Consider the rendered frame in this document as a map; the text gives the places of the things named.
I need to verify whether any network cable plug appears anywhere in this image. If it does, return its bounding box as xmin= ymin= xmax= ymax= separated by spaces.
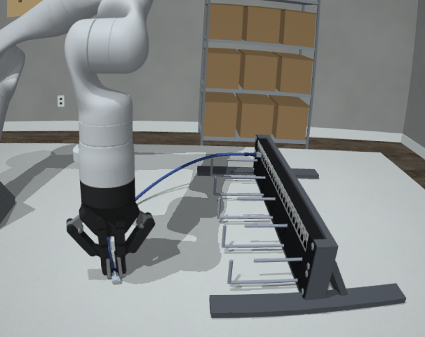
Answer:
xmin=112 ymin=268 xmax=121 ymax=284

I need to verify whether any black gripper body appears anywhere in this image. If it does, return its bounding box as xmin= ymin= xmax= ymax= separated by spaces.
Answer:
xmin=79 ymin=179 xmax=140 ymax=237

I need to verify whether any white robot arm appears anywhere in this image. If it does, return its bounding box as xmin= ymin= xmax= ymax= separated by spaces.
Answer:
xmin=0 ymin=0 xmax=154 ymax=188

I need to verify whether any dark grey patch panel rack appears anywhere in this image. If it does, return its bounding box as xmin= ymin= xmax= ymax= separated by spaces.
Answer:
xmin=197 ymin=134 xmax=406 ymax=318

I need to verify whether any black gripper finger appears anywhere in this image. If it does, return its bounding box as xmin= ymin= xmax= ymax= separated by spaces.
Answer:
xmin=67 ymin=215 xmax=112 ymax=279
xmin=114 ymin=211 xmax=155 ymax=278

